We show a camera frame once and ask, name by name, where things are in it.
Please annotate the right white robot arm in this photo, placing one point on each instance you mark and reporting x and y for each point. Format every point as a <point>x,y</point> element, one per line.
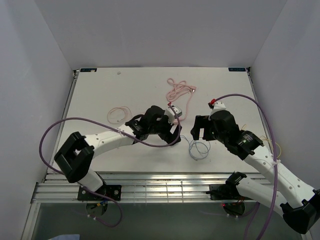
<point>296,201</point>

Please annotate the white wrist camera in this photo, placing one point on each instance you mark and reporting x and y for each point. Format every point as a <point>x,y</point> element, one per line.
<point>173,113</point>
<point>216,106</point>

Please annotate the left blue corner label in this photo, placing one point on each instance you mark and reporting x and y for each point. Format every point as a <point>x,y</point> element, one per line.
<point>88,70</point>

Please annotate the blue cloth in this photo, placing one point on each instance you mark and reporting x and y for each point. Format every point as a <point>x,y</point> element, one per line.
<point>67,237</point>

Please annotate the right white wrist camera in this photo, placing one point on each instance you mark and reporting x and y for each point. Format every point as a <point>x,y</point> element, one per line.
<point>216,106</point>

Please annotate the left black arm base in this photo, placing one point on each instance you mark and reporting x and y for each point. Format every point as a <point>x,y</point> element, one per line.
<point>112,191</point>

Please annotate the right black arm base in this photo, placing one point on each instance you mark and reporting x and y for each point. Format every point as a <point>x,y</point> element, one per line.
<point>224,192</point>

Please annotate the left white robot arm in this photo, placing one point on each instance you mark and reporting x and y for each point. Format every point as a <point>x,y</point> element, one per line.
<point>75,156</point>

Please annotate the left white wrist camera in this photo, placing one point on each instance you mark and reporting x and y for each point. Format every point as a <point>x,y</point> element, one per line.
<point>173,113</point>

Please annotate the blue corner label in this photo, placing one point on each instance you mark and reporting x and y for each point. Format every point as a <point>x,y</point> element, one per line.
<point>88,70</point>
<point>237,69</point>

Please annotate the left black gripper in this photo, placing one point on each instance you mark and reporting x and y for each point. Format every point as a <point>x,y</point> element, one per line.
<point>167,136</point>

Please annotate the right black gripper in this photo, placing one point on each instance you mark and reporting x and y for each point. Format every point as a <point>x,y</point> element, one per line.
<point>201,122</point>

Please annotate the right blue corner label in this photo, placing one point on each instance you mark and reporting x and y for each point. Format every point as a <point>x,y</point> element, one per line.
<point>237,69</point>

